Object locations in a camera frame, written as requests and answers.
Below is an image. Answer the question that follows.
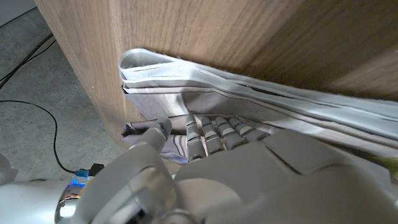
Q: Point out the sofa print cloth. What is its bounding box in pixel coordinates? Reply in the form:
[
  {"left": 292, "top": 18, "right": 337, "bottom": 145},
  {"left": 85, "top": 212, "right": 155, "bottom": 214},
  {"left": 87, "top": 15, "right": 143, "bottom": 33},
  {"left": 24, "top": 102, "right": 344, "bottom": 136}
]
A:
[{"left": 118, "top": 48, "right": 398, "bottom": 166}]

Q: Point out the thin black left wrist cable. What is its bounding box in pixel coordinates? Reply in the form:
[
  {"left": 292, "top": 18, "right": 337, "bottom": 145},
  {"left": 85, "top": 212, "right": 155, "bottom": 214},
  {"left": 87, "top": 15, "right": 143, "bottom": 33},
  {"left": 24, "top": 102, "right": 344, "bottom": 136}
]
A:
[{"left": 0, "top": 99, "right": 106, "bottom": 179}]

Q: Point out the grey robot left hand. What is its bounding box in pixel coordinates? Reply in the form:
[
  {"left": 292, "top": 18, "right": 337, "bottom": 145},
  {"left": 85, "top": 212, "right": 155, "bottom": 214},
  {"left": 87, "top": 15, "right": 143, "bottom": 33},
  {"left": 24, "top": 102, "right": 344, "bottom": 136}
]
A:
[{"left": 71, "top": 113, "right": 398, "bottom": 224}]

